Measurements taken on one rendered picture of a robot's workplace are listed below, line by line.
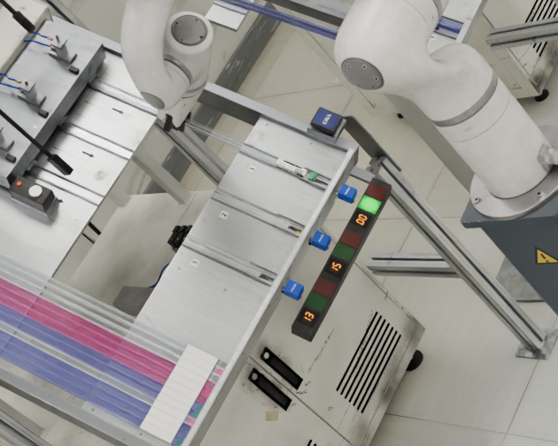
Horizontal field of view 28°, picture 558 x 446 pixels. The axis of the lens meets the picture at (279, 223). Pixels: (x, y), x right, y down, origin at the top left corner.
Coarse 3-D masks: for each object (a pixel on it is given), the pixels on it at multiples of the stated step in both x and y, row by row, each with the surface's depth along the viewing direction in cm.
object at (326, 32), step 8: (224, 0) 217; (232, 0) 216; (240, 0) 216; (248, 0) 216; (248, 8) 216; (256, 8) 215; (264, 8) 215; (272, 16) 214; (280, 16) 214; (288, 16) 214; (296, 24) 213; (304, 24) 213; (312, 24) 213; (320, 32) 212; (328, 32) 212; (336, 32) 211
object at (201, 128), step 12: (96, 84) 219; (108, 84) 219; (120, 96) 218; (132, 96) 217; (144, 108) 217; (192, 120) 214; (204, 132) 213; (216, 132) 213; (228, 144) 213; (240, 144) 212; (264, 156) 210; (312, 180) 208
